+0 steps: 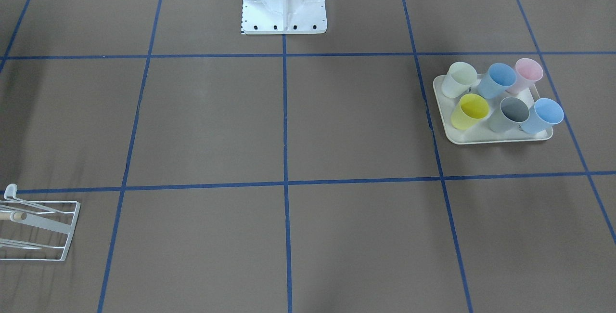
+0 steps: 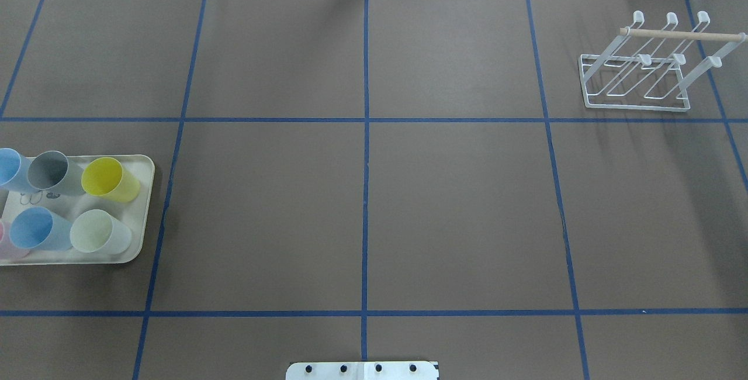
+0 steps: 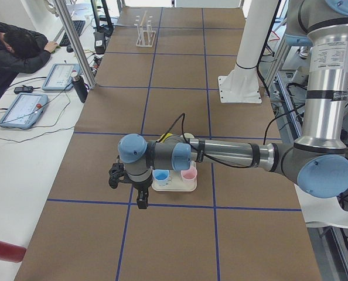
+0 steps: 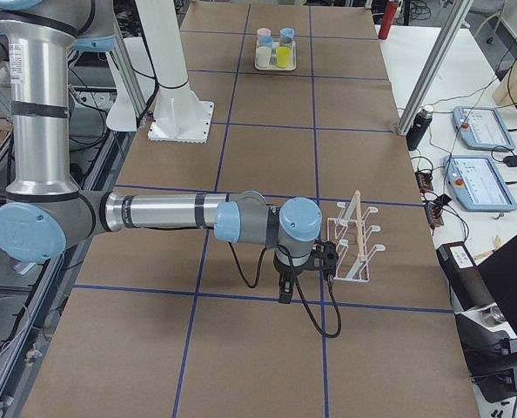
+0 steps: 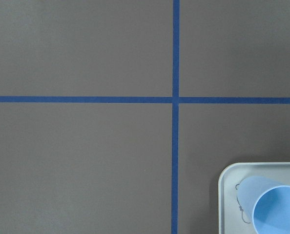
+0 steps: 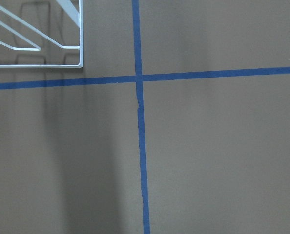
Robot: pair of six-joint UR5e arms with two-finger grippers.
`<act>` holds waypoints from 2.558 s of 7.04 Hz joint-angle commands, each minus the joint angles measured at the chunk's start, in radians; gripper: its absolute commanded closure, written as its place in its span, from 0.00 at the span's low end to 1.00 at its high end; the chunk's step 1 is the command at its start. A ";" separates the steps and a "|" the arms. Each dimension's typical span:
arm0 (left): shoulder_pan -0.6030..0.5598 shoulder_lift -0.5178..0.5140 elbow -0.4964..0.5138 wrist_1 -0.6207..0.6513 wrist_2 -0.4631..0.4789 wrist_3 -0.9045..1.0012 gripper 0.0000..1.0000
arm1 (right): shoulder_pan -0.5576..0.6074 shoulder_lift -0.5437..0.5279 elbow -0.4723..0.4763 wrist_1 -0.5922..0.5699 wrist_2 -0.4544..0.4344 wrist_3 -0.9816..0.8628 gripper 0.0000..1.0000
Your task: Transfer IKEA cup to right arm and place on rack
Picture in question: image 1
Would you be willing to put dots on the grey plastic cup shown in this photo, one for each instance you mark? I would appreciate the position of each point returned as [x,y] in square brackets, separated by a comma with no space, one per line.
[510,114]

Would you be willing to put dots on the blue plastic cup on tray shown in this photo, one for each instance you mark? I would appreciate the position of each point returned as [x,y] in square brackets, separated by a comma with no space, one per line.
[498,78]

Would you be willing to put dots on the yellow plastic cup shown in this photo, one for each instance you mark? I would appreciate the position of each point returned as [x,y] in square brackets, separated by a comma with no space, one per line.
[470,110]

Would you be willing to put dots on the white wire cup rack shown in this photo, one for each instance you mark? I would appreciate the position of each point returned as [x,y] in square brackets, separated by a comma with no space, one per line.
[33,230]

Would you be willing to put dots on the pink plastic cup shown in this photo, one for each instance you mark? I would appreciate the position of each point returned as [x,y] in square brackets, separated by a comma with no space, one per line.
[527,73]

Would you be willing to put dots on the light blue plastic cup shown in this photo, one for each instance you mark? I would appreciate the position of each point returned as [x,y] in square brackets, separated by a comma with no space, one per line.
[543,114]

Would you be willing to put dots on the pale green plastic cup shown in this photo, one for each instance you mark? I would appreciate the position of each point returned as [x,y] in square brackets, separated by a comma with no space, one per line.
[459,78]

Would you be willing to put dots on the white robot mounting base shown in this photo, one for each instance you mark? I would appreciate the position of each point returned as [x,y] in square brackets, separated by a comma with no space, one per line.
[283,17]

